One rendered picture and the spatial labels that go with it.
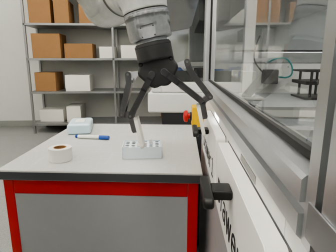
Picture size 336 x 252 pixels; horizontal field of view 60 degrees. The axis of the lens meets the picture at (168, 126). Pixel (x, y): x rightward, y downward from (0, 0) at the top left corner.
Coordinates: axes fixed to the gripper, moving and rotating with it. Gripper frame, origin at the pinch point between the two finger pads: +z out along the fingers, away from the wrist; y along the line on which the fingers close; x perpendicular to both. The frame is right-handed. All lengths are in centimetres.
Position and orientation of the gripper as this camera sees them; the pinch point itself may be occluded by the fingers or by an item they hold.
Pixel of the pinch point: (172, 136)
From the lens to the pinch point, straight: 63.7
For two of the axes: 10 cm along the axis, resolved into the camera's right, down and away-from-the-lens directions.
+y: 9.8, -1.9, -0.9
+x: 0.5, -2.2, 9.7
